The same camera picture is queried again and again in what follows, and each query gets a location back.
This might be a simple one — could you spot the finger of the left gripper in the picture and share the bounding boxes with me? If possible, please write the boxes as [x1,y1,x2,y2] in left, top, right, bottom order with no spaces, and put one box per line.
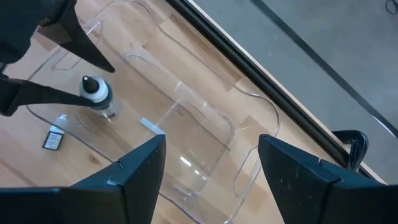
[0,74,96,118]
[37,0,116,74]

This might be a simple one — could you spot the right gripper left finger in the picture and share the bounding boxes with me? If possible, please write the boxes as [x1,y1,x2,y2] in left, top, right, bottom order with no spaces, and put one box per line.
[0,134,167,224]

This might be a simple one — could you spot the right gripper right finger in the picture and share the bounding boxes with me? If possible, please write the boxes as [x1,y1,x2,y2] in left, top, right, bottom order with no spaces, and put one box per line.
[258,134,398,224]

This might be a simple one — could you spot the large black-tip colouring bottle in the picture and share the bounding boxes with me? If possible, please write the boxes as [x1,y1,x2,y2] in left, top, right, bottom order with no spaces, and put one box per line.
[78,75,119,121]

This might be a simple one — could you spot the clear plastic bin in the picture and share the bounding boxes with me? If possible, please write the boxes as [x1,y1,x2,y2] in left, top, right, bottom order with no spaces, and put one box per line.
[26,0,280,224]

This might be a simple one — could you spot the small dark dropper bottle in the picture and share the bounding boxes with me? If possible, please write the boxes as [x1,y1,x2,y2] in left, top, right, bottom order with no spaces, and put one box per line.
[42,114,68,152]

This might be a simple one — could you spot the black table clamp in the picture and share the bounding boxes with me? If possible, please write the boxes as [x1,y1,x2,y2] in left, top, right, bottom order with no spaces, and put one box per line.
[331,129,369,171]

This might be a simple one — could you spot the black aluminium table frame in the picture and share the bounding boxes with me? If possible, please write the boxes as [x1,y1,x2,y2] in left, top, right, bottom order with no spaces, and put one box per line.
[166,0,388,184]

